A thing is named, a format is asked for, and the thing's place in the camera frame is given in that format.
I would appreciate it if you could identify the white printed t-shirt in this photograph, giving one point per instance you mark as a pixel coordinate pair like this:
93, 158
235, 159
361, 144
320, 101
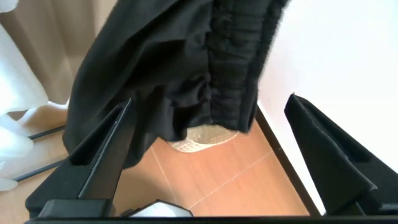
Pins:
15, 87

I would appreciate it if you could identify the white laundry basket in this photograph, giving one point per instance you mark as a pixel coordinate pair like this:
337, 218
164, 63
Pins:
199, 140

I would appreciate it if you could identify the black clothes rack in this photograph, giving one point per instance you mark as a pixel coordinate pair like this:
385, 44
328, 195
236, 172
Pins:
46, 132

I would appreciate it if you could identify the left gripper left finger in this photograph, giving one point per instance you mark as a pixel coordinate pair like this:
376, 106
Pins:
93, 189

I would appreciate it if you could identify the black garment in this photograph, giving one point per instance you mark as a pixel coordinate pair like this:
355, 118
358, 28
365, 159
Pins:
155, 62

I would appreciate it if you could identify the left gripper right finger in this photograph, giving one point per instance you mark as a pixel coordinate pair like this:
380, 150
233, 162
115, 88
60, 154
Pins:
351, 186

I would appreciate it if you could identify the beige curtain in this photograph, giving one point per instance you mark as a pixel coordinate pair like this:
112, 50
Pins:
62, 37

